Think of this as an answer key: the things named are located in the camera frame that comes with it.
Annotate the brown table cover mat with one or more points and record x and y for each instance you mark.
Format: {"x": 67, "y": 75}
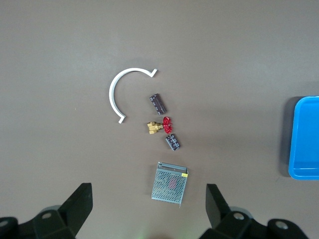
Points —
{"x": 74, "y": 37}

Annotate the white curved plastic bracket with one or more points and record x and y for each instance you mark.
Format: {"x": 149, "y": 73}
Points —
{"x": 111, "y": 94}

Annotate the blue plastic tray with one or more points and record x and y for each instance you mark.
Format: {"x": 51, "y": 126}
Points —
{"x": 306, "y": 139}

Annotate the metal mesh power supply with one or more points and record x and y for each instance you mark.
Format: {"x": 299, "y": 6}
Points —
{"x": 169, "y": 185}

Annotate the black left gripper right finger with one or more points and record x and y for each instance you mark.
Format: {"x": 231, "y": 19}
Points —
{"x": 224, "y": 222}

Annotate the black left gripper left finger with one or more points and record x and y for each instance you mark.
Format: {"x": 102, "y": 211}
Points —
{"x": 72, "y": 214}

